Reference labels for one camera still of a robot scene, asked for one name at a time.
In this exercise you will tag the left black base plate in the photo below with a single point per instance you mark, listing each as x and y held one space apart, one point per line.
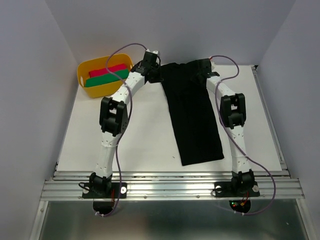
116 190

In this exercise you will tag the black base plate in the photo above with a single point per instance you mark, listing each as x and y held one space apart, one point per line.
225 189
116 190

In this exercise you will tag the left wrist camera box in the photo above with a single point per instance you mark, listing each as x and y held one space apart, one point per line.
151 58

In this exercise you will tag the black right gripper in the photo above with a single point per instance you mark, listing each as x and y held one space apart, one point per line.
193 78

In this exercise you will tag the black t-shirt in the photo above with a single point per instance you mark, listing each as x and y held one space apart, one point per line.
192 115

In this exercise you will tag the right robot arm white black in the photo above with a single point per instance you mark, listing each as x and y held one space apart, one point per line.
231 107

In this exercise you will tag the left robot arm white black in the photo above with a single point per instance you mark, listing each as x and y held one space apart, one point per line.
114 120

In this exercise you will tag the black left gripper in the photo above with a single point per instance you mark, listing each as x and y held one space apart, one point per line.
159 79

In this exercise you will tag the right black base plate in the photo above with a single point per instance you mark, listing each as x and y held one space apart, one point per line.
225 189

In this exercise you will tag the green rolled t-shirt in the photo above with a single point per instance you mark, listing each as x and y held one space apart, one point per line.
106 78

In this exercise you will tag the aluminium rail frame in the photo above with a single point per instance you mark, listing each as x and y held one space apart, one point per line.
165 200

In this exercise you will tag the red rolled t-shirt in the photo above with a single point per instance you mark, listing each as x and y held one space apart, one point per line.
103 71

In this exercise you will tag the yellow plastic basket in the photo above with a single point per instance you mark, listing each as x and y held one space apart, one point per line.
100 63

